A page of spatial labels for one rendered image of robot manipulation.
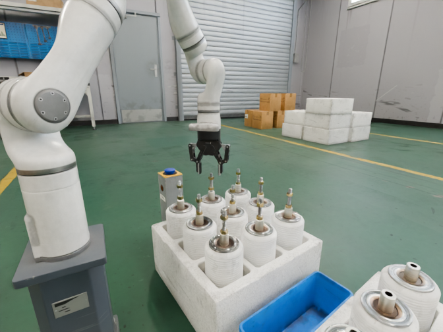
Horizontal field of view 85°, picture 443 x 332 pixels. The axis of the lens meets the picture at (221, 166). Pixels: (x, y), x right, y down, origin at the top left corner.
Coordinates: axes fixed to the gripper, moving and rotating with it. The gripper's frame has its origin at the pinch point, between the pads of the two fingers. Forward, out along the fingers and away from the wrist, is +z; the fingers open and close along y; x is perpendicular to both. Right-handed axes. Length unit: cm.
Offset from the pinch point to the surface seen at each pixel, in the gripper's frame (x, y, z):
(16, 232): -1, 91, 35
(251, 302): 28.1, -17.1, 24.0
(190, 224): 18.2, 1.0, 10.2
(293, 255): 16.5, -27.4, 17.7
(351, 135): -259, -121, 25
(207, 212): 5.0, -0.5, 13.1
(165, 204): -2.5, 18.2, 15.4
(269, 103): -359, -16, -10
